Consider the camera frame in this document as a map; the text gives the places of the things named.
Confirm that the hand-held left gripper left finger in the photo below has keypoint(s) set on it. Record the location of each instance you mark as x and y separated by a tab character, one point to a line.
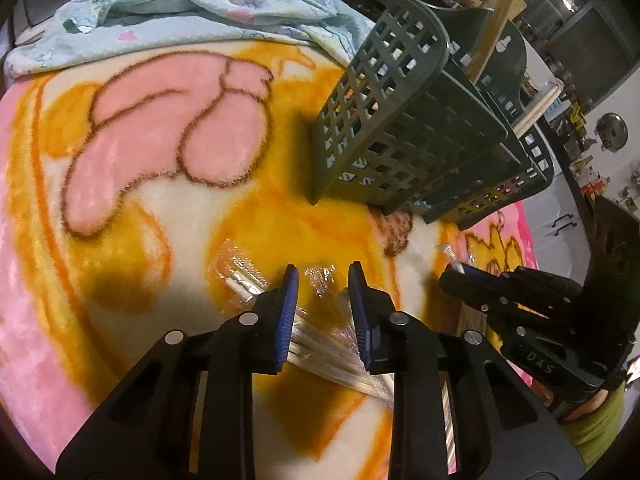
286	310

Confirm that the plastic-wrapped chopsticks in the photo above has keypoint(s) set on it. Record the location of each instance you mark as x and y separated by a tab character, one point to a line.
448	257

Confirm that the curved wooden bar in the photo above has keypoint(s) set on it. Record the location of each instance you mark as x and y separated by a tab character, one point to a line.
500	15

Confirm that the person's right forearm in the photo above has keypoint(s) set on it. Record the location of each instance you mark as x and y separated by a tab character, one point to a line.
597	430

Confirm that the dark window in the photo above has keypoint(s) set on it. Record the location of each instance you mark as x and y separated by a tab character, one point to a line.
565	5

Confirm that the clear plastic packet of straws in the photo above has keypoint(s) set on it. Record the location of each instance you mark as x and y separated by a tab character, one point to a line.
320	340

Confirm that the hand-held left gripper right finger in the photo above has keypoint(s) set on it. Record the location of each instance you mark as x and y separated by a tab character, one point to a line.
361	310

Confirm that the pink yellow printed blanket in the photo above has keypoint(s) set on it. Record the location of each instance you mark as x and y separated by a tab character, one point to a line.
150	125

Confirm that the light blue printed cloth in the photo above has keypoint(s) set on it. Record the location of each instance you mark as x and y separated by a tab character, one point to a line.
200	20

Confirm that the dark green utensil basket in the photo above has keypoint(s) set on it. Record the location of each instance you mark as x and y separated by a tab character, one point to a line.
400	125

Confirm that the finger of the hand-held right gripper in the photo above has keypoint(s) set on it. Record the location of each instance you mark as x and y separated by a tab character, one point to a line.
462	287
540	285

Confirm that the white kitchen cabinet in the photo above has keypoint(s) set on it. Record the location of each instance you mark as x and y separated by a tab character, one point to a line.
570	255

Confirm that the round steel lid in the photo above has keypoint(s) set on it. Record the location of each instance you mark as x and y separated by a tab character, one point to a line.
612	132

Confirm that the bundle of wooden chopsticks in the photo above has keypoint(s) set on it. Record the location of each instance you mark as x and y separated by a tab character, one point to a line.
537	107

